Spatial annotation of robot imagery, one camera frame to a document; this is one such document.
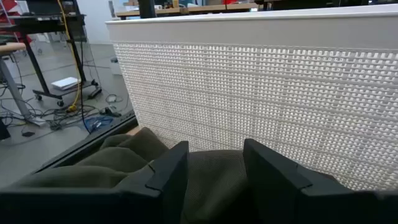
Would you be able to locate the blue coiled cable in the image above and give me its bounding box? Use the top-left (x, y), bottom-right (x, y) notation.
top-left (83, 115), bottom-right (114, 133)

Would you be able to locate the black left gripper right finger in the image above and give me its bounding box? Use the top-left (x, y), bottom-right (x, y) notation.
top-left (243, 138), bottom-right (398, 224)

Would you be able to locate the black wheeled equipment stand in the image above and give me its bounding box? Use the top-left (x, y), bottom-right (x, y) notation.
top-left (7, 0), bottom-right (103, 107)

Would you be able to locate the white plastic laundry basket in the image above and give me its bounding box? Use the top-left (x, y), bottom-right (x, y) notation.
top-left (104, 3), bottom-right (398, 192)

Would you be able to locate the yellow cable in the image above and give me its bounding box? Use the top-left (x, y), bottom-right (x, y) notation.
top-left (57, 0), bottom-right (82, 113)

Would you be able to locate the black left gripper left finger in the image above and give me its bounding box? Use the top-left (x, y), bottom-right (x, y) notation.
top-left (0, 141), bottom-right (190, 224)

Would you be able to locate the black post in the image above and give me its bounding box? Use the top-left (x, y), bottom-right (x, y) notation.
top-left (137, 0), bottom-right (157, 19)

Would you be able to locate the red shelf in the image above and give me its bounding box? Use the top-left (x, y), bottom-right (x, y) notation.
top-left (0, 0), bottom-right (34, 44)

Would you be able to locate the flat white box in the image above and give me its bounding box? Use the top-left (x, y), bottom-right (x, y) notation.
top-left (50, 77), bottom-right (82, 91)

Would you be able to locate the dark olive green garment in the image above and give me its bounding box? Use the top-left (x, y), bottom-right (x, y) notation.
top-left (12, 126), bottom-right (249, 224)

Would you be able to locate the black metal table frame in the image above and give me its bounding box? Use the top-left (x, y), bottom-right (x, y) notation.
top-left (32, 111), bottom-right (140, 174)

